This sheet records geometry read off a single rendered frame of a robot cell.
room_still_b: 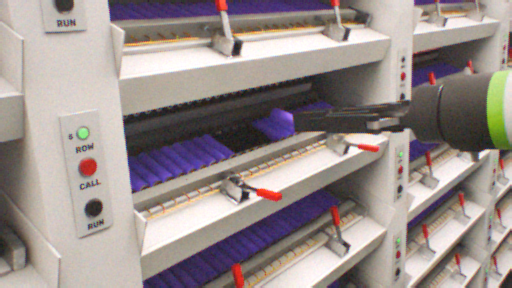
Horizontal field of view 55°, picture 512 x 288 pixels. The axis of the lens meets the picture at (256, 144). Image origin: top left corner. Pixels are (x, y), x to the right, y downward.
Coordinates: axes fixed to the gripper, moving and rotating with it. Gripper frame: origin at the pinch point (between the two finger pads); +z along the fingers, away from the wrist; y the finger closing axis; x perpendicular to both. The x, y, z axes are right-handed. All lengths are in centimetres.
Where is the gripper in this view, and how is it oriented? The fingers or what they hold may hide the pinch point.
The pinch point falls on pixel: (317, 120)
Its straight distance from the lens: 76.0
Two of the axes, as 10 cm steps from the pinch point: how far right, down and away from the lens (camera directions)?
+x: -1.6, -9.7, -1.6
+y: 6.6, -2.3, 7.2
